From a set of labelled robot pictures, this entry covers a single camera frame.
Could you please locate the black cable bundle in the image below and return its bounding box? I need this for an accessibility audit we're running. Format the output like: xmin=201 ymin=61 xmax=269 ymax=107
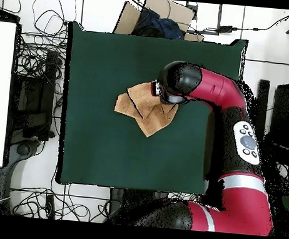
xmin=274 ymin=161 xmax=289 ymax=186

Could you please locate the black power adapter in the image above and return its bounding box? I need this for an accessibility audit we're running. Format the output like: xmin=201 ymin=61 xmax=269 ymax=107
xmin=218 ymin=24 xmax=235 ymax=34

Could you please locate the dark blue clothing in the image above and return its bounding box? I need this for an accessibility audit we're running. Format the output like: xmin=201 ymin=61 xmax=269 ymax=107
xmin=131 ymin=6 xmax=187 ymax=41

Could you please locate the dark green table cloth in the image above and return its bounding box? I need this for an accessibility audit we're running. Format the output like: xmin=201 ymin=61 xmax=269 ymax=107
xmin=54 ymin=21 xmax=248 ymax=200

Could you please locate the black office chair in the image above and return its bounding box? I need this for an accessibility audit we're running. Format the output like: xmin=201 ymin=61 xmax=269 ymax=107
xmin=245 ymin=78 xmax=289 ymax=201
xmin=4 ymin=46 xmax=64 ymax=165

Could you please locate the black cable tangle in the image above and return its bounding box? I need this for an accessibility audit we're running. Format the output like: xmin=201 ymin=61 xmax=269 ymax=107
xmin=11 ymin=0 xmax=79 ymax=96

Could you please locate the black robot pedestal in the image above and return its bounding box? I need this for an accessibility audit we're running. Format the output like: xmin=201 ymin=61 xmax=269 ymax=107
xmin=108 ymin=186 xmax=169 ymax=215

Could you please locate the tan terry towel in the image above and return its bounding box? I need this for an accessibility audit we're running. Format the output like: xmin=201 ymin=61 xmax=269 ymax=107
xmin=111 ymin=79 xmax=181 ymax=140

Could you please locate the brown cardboard box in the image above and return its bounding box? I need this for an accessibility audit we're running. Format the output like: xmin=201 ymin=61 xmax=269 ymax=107
xmin=113 ymin=0 xmax=207 ymax=43

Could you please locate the black floor cable heap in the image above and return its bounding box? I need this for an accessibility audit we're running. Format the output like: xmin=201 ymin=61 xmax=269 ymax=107
xmin=8 ymin=178 xmax=111 ymax=224

